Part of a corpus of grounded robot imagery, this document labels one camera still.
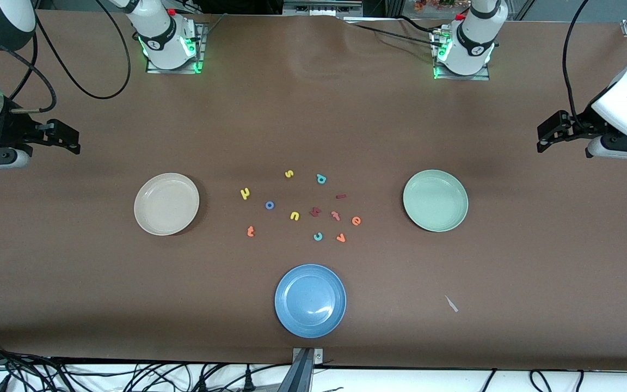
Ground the brown table cover sheet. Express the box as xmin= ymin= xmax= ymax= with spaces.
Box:
xmin=0 ymin=10 xmax=627 ymax=372

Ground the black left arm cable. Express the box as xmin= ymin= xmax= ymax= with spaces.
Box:
xmin=562 ymin=0 xmax=591 ymax=131

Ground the black base cable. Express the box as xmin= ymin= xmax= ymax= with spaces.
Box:
xmin=343 ymin=15 xmax=445 ymax=50

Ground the orange patterned object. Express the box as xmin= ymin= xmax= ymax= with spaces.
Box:
xmin=414 ymin=0 xmax=456 ymax=12

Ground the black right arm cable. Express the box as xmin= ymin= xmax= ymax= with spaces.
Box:
xmin=0 ymin=0 xmax=132 ymax=112

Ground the beige brown plate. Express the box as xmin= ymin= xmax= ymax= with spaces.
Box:
xmin=133 ymin=173 xmax=200 ymax=236

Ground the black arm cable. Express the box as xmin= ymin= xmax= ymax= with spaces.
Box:
xmin=562 ymin=0 xmax=591 ymax=131
xmin=0 ymin=0 xmax=132 ymax=112

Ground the grey metal camera bracket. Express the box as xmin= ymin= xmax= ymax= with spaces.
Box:
xmin=278 ymin=347 xmax=325 ymax=392

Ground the grey power strip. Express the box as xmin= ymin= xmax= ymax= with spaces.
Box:
xmin=284 ymin=0 xmax=363 ymax=16

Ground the pale green plate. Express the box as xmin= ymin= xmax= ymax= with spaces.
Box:
xmin=403 ymin=169 xmax=469 ymax=233

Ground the blue plate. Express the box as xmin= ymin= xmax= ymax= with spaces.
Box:
xmin=274 ymin=264 xmax=347 ymax=339

